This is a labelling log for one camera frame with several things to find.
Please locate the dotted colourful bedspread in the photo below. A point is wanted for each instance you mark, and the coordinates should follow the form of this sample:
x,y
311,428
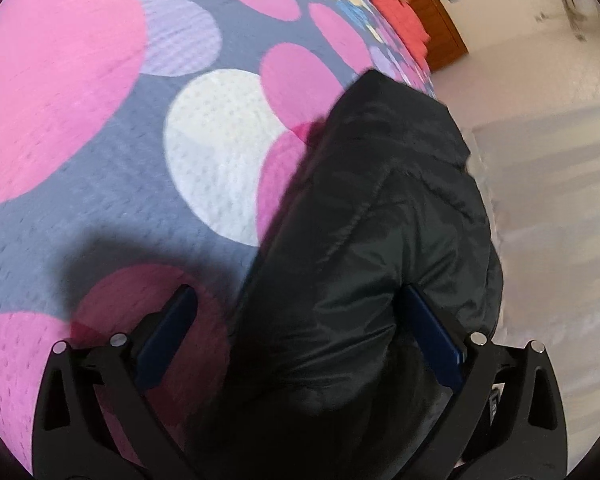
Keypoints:
x,y
105,160

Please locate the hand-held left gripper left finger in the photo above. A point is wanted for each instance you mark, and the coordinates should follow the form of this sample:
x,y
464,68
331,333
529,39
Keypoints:
x,y
165,332

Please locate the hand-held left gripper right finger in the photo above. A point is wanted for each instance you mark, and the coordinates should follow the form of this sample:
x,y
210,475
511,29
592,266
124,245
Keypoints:
x,y
435,340

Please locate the wooden headboard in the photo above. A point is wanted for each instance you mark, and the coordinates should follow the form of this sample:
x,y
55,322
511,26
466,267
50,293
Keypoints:
x,y
437,30

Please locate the cream window curtain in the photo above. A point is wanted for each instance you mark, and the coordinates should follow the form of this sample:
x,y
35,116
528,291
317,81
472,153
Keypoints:
x,y
555,235

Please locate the black puffer jacket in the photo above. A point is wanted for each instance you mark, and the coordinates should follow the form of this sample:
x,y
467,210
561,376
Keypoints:
x,y
370,220

